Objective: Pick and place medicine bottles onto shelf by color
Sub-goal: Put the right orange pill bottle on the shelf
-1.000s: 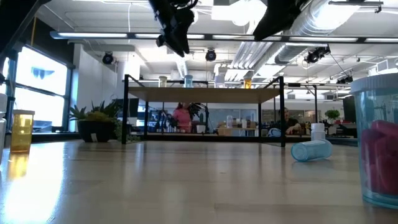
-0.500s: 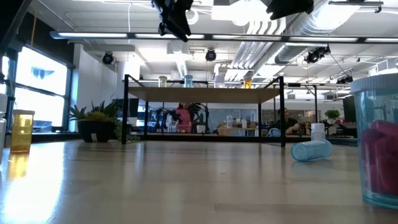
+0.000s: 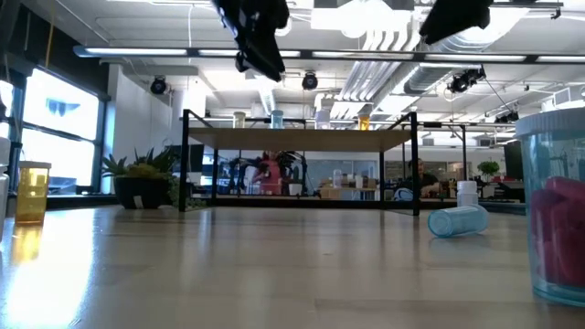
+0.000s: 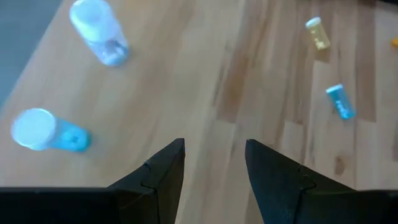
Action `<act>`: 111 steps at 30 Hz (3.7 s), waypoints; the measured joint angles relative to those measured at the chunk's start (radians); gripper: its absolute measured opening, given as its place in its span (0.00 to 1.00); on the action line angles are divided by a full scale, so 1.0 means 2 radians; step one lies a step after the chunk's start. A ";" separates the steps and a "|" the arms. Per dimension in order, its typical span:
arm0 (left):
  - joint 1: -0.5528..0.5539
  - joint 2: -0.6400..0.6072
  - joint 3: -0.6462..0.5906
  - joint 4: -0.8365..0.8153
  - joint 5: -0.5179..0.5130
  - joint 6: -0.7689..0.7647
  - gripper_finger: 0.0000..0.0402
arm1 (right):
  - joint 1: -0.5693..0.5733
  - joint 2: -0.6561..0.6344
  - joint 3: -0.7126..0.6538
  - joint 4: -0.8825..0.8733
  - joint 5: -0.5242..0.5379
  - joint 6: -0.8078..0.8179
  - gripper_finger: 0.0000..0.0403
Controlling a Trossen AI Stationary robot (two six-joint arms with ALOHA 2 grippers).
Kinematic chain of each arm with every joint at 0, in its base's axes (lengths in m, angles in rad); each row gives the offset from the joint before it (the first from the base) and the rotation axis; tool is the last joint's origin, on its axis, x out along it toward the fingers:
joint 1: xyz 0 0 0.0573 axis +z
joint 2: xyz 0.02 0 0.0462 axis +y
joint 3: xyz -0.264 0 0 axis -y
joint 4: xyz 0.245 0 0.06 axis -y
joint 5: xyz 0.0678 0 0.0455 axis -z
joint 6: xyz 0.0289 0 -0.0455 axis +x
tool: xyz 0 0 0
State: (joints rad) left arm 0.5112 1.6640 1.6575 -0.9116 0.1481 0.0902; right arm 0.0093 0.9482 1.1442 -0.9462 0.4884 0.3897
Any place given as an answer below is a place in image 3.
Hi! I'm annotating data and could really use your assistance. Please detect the clear bottle multicoloured capsules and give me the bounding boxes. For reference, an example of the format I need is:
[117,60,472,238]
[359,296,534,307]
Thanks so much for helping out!
[456,180,479,207]

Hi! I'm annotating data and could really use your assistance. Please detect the black background robot arms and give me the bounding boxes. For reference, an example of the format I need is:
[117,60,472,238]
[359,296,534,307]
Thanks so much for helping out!
[218,153,310,197]

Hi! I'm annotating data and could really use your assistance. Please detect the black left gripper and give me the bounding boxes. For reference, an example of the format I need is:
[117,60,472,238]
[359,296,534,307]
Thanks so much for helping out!
[212,0,290,83]

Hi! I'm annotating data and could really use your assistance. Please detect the clear small bottle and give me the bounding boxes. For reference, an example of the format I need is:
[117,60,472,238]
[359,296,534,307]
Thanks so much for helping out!
[427,204,490,239]

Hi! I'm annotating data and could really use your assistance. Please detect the wooden shelf black metal frame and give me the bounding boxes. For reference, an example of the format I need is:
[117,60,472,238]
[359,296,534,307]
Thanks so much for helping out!
[178,108,420,217]

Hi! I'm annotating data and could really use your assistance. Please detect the long overhead light bar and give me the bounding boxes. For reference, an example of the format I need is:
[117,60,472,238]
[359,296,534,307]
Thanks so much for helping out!
[72,44,585,64]

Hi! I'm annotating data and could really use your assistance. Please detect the potted green succulent plant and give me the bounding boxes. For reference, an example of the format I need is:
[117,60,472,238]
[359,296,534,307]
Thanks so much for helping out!
[101,146,207,211]

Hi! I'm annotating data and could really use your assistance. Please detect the person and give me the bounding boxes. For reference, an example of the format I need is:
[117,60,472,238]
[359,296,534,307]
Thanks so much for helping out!
[395,157,442,202]
[250,150,284,196]

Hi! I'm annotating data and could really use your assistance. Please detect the large bright window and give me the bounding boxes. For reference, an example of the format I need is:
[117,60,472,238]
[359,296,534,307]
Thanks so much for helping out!
[0,68,109,196]

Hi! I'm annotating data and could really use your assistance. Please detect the black background monitor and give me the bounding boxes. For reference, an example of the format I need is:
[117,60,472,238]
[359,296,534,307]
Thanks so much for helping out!
[504,140,525,182]

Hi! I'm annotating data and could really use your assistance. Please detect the clear bottle grey white capsules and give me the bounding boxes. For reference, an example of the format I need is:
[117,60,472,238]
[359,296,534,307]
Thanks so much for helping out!
[314,108,331,131]

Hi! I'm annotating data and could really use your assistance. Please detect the small background potted plant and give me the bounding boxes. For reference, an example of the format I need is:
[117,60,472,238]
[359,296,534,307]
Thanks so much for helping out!
[477,159,501,184]

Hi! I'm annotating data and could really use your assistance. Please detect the grey ribbed ceiling duct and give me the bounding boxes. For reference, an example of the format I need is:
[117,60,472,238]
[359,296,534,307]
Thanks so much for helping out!
[404,63,458,95]

